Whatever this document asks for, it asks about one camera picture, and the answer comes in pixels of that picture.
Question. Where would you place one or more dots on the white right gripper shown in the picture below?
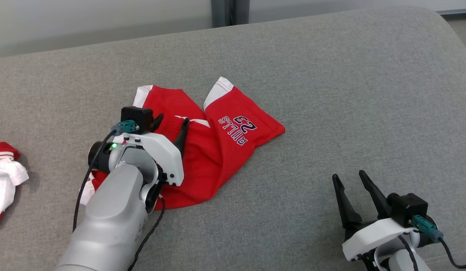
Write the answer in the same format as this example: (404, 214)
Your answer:
(376, 233)

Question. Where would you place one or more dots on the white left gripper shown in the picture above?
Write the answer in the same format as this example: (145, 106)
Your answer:
(163, 154)

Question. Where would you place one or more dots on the red shorts with Bulls print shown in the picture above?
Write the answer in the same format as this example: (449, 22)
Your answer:
(214, 158)

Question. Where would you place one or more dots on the red and white jersey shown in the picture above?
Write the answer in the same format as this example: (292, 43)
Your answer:
(3, 180)

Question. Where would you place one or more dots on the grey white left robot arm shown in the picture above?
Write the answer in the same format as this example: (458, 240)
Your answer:
(112, 218)

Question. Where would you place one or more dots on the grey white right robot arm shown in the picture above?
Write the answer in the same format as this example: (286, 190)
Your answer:
(396, 263)

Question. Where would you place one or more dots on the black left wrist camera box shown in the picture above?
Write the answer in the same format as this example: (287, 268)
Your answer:
(137, 116)

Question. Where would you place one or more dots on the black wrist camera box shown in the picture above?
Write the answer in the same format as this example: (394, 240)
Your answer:
(137, 116)
(408, 209)

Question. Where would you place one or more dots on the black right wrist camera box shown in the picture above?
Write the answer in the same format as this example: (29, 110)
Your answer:
(408, 209)

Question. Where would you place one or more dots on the grey metal partition post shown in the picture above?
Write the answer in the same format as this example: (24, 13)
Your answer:
(229, 13)

